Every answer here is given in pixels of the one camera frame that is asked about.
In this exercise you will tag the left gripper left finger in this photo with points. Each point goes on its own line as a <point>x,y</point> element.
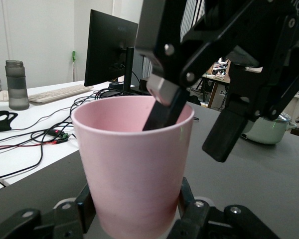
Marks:
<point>27,226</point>

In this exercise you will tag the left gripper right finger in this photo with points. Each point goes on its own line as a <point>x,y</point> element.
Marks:
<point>214,224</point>

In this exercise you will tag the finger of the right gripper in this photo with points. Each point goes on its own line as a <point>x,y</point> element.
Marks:
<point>164,30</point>
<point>246,99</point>

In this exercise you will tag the pink plastic cup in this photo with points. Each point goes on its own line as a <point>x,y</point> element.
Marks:
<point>134,161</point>

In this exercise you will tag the white window blinds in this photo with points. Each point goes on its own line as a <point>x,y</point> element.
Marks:
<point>189,15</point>

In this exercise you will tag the pale green cooking pot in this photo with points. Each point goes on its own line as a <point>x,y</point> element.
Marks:
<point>264,132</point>

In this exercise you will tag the cluttered wooden desk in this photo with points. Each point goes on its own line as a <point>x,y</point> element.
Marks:
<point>214,74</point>

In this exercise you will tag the glass pot lid beige knob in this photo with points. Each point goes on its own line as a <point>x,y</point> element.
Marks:
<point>285,119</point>

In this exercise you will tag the black computer monitor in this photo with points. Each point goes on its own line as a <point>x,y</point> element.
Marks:
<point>107,49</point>

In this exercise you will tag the white office desk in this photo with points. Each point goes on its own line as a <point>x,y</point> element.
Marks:
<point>27,159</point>

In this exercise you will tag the black box under monitor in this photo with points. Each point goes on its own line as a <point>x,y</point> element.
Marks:
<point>117,85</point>

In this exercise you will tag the green-tipped white stick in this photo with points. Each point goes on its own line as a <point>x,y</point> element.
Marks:
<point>74,54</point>

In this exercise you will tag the small black device red light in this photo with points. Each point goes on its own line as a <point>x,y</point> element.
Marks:
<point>57,133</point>

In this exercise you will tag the white keyboard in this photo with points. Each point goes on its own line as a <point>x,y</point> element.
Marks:
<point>57,93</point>

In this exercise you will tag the grey water bottle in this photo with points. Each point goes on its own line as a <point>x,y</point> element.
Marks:
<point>16,84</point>

